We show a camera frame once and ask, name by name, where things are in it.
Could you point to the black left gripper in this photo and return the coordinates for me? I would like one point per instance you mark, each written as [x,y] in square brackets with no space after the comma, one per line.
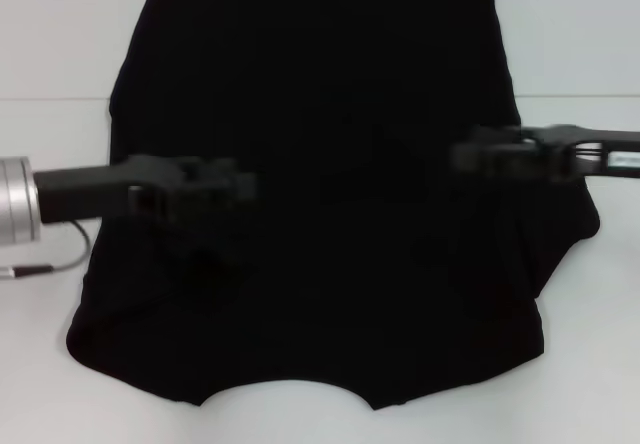
[100,191]

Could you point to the black t-shirt with white print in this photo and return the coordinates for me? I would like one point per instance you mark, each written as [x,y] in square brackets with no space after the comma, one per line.
[320,64]

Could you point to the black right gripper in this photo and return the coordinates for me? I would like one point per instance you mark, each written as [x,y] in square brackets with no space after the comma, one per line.
[590,151]

